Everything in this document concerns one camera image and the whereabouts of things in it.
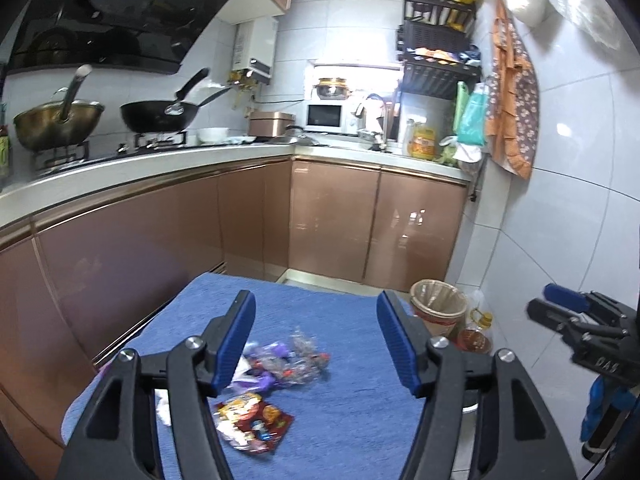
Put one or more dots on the steel pan lid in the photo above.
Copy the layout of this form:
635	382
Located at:
297	137

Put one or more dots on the blue blanket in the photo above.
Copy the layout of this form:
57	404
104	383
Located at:
345	410

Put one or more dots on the black wall rack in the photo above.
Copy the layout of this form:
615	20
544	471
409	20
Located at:
435	75

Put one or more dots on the white tissue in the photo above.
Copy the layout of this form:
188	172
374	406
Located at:
162	407

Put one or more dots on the gas stove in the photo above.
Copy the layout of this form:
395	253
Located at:
150	141

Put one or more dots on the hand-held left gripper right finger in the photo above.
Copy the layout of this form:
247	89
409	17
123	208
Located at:
395	345

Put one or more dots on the purple wrapper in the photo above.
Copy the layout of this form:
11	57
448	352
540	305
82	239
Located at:
267	375

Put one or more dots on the steel faucet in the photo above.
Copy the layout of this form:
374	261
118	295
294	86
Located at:
384	120

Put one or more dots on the red snack packet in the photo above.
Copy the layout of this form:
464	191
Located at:
255	420

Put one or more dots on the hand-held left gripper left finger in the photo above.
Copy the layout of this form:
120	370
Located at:
232	345

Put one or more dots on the yellow film roll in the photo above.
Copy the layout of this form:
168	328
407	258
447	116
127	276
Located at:
462	0

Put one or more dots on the teal plastic bag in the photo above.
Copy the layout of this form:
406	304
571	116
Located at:
475	115

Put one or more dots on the person's right hand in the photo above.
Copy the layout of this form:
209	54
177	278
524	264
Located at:
602	405

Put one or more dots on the bag of vegetables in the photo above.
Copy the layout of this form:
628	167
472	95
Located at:
457	152

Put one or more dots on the white plate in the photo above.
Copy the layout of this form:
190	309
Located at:
241	139

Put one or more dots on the green plastic bag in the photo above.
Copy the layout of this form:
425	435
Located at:
459	105

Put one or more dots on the copper kitchen cabinets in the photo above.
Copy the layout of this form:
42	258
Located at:
150	230

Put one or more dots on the white water heater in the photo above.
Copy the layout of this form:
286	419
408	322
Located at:
257	45

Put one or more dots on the yellow oil bottle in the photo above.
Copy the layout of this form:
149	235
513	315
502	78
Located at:
424	142

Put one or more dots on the large amber oil bottle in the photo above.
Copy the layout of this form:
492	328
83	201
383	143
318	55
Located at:
475	337

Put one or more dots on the lined trash bin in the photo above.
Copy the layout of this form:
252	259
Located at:
437	310

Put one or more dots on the gold glass pot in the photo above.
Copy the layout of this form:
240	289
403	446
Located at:
330	90

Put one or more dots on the white kettle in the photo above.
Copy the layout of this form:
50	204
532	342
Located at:
361	115

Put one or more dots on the black range hood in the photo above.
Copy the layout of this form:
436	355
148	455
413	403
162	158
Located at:
125	20

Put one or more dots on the black wok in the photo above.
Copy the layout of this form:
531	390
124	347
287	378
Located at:
155	115

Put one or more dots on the white microwave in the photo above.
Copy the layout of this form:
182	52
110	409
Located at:
322	117

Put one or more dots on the orange patterned apron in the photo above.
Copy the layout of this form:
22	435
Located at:
515	100

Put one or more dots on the steel ladle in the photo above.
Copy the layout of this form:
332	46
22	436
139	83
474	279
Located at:
200	100

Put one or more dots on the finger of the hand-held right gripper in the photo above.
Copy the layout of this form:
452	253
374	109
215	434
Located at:
565	294
550	312

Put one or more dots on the rose gold rice cooker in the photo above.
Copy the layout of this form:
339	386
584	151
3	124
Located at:
270	124

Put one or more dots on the white bowl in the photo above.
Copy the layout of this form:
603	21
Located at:
212	135

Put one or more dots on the brass wok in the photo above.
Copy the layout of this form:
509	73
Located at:
55	127

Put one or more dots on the clear printed wrapper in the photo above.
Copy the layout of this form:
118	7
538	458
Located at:
305	355

